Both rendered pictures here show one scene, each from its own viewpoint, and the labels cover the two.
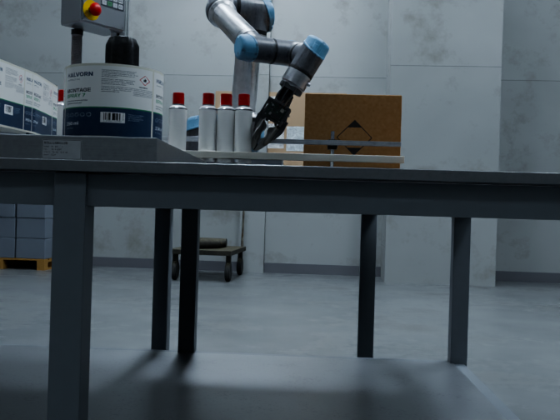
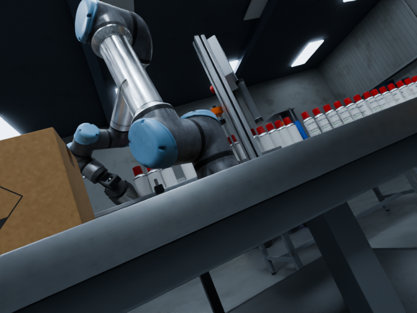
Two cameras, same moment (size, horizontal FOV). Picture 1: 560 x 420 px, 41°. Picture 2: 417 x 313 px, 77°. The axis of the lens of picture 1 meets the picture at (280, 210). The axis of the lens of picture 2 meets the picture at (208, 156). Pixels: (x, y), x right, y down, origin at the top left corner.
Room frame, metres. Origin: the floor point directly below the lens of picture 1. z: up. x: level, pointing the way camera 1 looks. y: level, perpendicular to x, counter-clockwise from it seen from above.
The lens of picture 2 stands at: (3.19, -0.02, 0.79)
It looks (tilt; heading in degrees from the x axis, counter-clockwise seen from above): 12 degrees up; 157
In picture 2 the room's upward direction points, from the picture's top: 24 degrees counter-clockwise
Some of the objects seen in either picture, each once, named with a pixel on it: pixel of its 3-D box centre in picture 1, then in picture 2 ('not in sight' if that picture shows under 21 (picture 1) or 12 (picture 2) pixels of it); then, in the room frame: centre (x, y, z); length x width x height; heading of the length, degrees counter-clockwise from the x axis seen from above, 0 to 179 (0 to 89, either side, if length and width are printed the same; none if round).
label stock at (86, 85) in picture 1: (113, 107); not in sight; (1.55, 0.35, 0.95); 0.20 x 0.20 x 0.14
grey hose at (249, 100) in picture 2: (76, 64); (249, 101); (2.30, 0.64, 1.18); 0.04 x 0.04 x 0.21
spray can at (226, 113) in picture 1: (225, 129); (158, 186); (2.19, 0.17, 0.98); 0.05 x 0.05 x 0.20
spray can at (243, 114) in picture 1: (242, 129); (145, 191); (2.18, 0.11, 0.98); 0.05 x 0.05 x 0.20
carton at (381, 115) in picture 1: (350, 141); (14, 214); (2.45, -0.22, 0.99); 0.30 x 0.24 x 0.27; 87
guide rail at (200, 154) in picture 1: (214, 154); not in sight; (2.15, 0.19, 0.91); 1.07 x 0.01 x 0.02; 88
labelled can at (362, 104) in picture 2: not in sight; (365, 112); (2.23, 1.34, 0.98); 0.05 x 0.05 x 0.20
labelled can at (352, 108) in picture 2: not in sight; (355, 115); (2.23, 1.27, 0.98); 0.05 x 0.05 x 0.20
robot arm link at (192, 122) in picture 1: (205, 133); (201, 138); (2.54, 0.26, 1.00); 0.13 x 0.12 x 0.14; 116
